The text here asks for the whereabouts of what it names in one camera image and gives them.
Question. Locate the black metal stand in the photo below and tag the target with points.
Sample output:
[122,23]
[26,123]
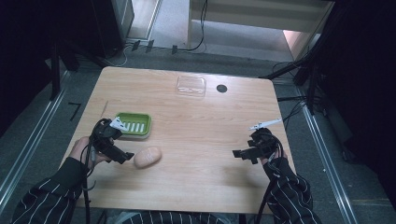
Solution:
[56,68]
[308,74]

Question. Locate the dark cabinet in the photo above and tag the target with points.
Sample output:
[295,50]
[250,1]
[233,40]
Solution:
[115,21]

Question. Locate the person's right hand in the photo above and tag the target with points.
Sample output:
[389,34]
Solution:
[277,157]

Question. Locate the black power plug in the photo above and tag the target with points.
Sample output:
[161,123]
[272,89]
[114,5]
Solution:
[135,45]
[149,45]

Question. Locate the green soap dish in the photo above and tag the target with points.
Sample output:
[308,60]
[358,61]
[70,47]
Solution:
[137,124]

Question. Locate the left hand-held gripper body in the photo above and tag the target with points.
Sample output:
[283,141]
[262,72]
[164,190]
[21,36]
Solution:
[106,140]

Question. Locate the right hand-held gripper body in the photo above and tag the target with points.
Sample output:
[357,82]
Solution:
[263,141]

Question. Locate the black table grommet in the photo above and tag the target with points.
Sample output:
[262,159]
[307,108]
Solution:
[221,88]

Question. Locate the beige oval soap bar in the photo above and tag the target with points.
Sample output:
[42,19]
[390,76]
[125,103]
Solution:
[148,157]

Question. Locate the person's striped torso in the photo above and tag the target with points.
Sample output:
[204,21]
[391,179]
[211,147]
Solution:
[168,217]

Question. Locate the metal floor rail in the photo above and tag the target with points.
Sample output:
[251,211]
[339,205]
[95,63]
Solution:
[330,161]
[28,149]

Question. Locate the clear plastic container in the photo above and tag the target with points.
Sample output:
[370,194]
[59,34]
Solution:
[191,86]

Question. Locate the person's left hand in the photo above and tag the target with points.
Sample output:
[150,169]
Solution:
[79,149]

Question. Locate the white shelf unit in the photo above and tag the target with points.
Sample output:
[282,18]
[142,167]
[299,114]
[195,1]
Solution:
[249,18]

